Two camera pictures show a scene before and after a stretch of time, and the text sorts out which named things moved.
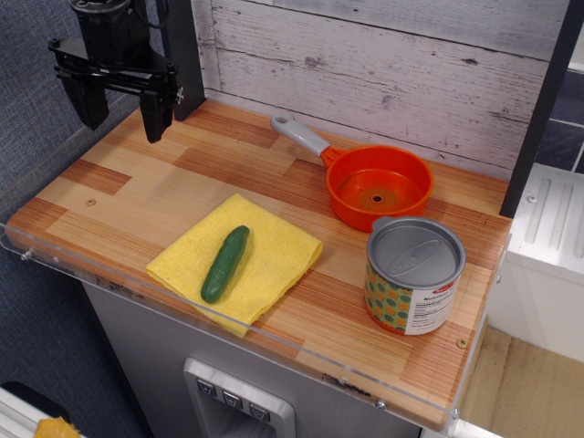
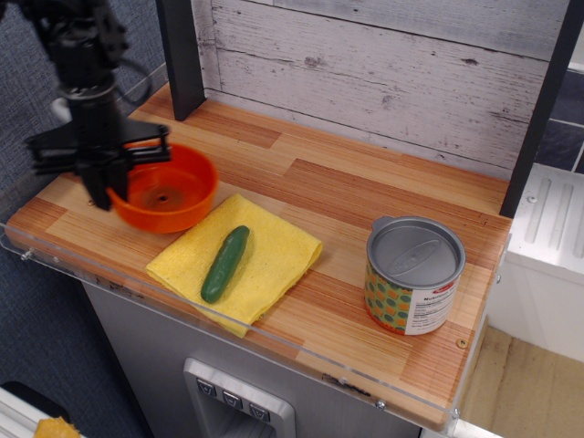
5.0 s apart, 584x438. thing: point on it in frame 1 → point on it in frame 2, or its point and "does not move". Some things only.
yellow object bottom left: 56,427 does not move
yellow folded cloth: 277,257 does not move
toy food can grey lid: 412,267 does not move
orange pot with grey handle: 366,183 → 167,197
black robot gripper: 114,48 → 99,140
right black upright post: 551,80 does not move
